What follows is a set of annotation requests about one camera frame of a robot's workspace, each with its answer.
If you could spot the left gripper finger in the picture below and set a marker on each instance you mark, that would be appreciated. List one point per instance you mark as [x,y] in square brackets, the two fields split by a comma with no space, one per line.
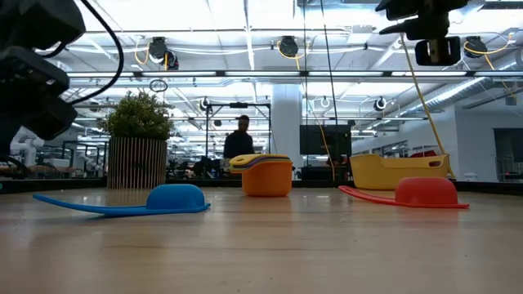
[6,139]

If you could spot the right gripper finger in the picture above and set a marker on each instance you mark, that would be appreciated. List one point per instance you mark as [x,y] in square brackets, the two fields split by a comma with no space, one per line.
[408,30]
[394,10]

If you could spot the red measuring cup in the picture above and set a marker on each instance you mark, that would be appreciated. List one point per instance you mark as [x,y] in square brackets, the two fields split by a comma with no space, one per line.
[427,192]

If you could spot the blue measuring cup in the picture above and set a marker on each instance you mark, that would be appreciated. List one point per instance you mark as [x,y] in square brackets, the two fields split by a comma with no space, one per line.
[175,198]

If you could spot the yellow measuring cup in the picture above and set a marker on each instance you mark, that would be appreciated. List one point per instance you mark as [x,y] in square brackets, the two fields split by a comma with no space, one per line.
[261,157]

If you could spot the orange measuring cup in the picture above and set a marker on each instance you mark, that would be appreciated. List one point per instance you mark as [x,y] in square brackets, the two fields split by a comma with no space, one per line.
[267,181]

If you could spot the purple measuring cup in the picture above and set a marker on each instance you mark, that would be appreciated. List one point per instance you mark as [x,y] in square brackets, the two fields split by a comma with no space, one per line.
[247,167]

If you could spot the yellow plastic basket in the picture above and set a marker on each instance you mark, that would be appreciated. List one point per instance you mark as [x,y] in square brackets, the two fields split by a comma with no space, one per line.
[392,175]

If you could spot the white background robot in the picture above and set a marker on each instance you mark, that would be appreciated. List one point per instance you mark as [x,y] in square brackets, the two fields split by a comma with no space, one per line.
[30,149]

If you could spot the potted plant striped pot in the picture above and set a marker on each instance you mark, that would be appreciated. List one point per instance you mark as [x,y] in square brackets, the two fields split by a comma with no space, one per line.
[137,163]

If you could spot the black monitor screen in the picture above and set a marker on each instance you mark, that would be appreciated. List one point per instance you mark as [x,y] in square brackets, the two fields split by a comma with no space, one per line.
[323,141]

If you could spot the person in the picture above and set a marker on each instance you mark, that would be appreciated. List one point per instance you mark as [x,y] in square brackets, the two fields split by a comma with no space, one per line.
[239,143]

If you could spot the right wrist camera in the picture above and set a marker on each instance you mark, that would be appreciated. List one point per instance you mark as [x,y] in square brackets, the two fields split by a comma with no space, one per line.
[424,51]

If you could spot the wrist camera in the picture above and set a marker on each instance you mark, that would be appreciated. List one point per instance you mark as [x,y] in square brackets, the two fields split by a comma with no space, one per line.
[53,120]
[424,51]

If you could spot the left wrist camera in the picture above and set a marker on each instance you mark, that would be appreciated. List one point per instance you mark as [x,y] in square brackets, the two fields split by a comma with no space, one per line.
[53,120]

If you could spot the black table frame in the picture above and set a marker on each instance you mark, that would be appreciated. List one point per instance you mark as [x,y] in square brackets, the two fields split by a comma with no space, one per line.
[73,184]

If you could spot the black metal frame stand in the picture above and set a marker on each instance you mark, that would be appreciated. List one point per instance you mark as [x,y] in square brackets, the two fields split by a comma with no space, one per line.
[239,105]

